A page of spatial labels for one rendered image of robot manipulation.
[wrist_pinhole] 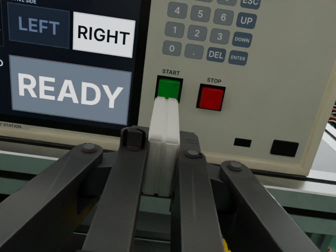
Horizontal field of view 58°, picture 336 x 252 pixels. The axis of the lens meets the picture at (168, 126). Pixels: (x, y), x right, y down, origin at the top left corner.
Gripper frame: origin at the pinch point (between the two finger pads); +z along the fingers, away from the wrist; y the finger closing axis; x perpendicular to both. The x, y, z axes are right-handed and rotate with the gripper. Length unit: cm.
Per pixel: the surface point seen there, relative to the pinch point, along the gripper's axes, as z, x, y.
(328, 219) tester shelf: 7.2, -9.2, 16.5
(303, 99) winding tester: 10.1, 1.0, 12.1
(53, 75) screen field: 10.1, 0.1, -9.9
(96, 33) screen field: 10.0, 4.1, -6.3
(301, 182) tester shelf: 8.6, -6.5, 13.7
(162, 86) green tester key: 9.5, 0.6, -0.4
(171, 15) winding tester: 10.1, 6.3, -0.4
